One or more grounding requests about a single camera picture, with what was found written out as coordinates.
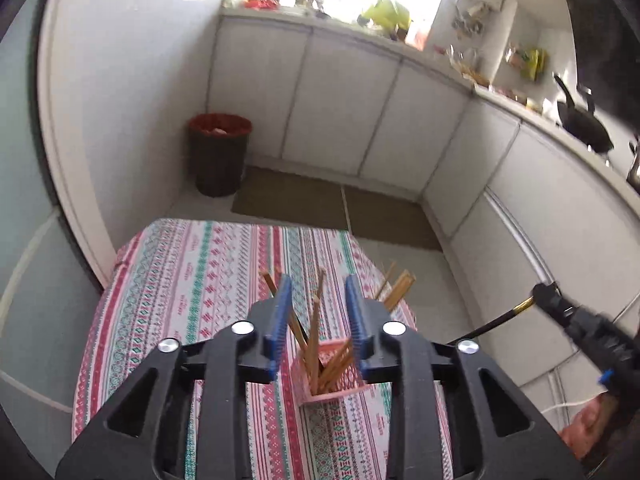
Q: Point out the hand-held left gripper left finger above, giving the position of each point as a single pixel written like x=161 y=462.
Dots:
x=280 y=320

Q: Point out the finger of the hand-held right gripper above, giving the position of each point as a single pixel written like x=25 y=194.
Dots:
x=580 y=322

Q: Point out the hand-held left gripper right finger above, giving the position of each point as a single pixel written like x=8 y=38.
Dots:
x=356 y=320

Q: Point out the bunch of wooden chopsticks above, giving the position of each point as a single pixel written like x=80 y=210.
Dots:
x=314 y=350

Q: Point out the pink plastic basket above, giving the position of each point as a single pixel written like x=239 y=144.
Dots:
x=320 y=398

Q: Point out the black chopstick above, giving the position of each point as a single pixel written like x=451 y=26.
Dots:
x=492 y=322

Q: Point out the person's right hand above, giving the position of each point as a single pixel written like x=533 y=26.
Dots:
x=585 y=430

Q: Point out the patterned tablecloth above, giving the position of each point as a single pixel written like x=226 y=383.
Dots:
x=200 y=280

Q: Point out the olive floor mat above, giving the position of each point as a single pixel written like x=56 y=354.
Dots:
x=390 y=220
x=290 y=200

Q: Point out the white kitchen cabinet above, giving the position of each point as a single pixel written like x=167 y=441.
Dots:
x=340 y=100
x=515 y=195

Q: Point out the steel stock pot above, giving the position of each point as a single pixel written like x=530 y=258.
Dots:
x=635 y=162

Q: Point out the dark trash bin red bag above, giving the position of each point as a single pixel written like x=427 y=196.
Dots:
x=219 y=160

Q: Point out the black wok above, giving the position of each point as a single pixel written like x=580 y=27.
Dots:
x=585 y=127

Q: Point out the hanging seasoning packets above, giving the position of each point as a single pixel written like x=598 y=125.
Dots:
x=527 y=62

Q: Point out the black range hood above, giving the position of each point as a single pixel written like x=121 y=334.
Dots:
x=600 y=45

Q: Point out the clear bottles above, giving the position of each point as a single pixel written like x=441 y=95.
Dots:
x=465 y=56

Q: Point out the green plastic bag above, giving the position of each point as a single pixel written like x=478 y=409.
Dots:
x=387 y=14

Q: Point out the red bowls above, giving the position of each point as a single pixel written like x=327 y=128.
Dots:
x=260 y=3

